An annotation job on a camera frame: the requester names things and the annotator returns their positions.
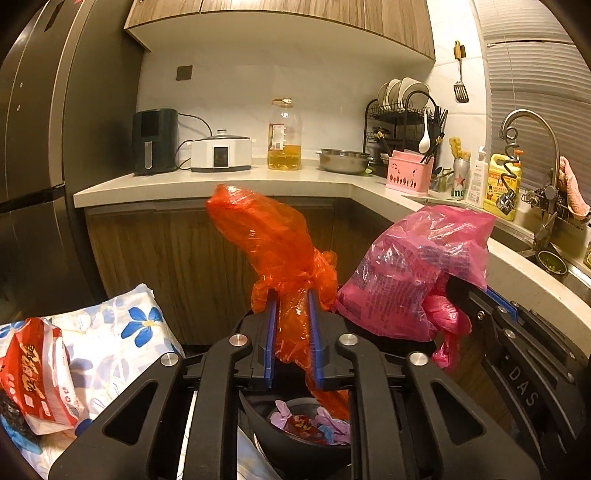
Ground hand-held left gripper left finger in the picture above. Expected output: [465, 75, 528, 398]
[48, 288, 278, 480]

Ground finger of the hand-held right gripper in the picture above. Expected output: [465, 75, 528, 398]
[487, 286, 525, 326]
[443, 274, 515, 354]

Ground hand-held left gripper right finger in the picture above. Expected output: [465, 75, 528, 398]
[307, 288, 541, 480]

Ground pink plastic bag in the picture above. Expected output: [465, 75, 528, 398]
[335, 204, 497, 370]

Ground red and white plastic bag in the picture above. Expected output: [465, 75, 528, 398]
[0, 318, 88, 435]
[284, 413, 324, 438]

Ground large orange plastic bag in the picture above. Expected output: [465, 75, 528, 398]
[205, 183, 352, 421]

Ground black trash bin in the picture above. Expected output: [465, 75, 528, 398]
[231, 286, 444, 480]

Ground green bowl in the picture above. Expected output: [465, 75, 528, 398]
[536, 249, 570, 277]

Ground white pump bottle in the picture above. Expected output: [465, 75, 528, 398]
[465, 147, 490, 206]

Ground silver can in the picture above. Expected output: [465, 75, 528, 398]
[447, 159, 471, 200]

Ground yellow detergent bottle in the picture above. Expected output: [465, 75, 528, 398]
[484, 148, 523, 213]

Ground blue floral tablecloth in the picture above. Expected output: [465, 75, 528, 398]
[0, 282, 278, 480]

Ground pink cloth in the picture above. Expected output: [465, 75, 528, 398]
[556, 156, 590, 220]

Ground wooden base cabinets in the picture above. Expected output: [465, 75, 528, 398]
[85, 194, 509, 352]

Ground pink utensil holder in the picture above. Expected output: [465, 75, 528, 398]
[385, 150, 435, 190]

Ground white spoon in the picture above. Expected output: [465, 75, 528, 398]
[418, 108, 432, 153]

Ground metal bowl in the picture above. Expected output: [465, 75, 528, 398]
[316, 148, 375, 175]

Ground white electric cooker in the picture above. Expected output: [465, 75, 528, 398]
[190, 129, 254, 173]

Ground black dish rack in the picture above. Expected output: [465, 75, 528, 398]
[364, 95, 448, 167]

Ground metal faucet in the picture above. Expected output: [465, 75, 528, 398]
[499, 109, 561, 199]

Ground cooking oil bottle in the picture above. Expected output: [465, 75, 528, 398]
[267, 97, 304, 171]

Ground hanging metal spatula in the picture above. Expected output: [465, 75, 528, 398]
[452, 41, 469, 103]

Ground black air fryer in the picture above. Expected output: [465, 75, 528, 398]
[132, 108, 180, 177]

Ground window blinds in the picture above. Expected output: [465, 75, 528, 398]
[475, 0, 591, 153]

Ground dark grey refrigerator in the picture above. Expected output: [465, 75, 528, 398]
[0, 0, 146, 319]

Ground wooden upper cabinets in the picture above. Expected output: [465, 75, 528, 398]
[124, 0, 437, 61]

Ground black power cable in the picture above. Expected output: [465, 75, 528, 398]
[178, 113, 214, 169]

